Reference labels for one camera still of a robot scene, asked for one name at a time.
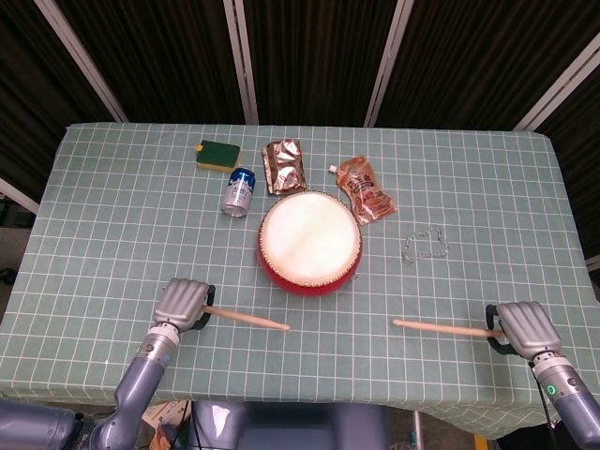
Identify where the red drum with white skin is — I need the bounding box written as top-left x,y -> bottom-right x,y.
256,189 -> 363,298

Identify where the green yellow sponge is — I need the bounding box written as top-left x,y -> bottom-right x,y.
195,139 -> 243,173

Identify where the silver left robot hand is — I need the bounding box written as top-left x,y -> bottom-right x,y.
153,277 -> 218,334

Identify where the orange snack bag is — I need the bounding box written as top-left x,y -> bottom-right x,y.
149,421 -> 174,450

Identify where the grey table leg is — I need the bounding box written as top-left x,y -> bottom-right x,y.
411,411 -> 426,450

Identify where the blue silver drink can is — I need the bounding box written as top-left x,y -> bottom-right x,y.
221,167 -> 259,219

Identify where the clear bead chain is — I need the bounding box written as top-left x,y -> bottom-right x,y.
402,224 -> 450,264

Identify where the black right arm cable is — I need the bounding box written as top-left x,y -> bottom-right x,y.
537,372 -> 558,428

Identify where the dark corrugated screen panel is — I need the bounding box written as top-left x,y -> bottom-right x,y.
538,51 -> 600,259
0,0 -> 118,203
374,0 -> 600,130
243,0 -> 399,127
55,0 -> 248,126

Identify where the orange spout pouch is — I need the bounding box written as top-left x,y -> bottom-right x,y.
327,156 -> 398,226

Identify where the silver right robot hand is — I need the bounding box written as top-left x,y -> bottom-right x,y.
485,301 -> 563,361

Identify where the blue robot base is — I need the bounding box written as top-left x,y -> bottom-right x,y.
190,400 -> 393,450

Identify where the green grid cutting mat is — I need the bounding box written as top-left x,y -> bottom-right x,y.
0,122 -> 600,426

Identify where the white printed cardboard box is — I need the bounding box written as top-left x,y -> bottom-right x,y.
142,400 -> 188,428

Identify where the white screen frame post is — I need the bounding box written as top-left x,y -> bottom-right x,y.
223,0 -> 260,126
35,0 -> 128,124
513,35 -> 600,132
0,177 -> 39,215
364,0 -> 413,127

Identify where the wooden drumstick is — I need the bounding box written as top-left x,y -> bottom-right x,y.
391,318 -> 507,338
203,305 -> 292,332

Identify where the brown foil snack packet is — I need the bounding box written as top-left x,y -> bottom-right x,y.
261,138 -> 308,197

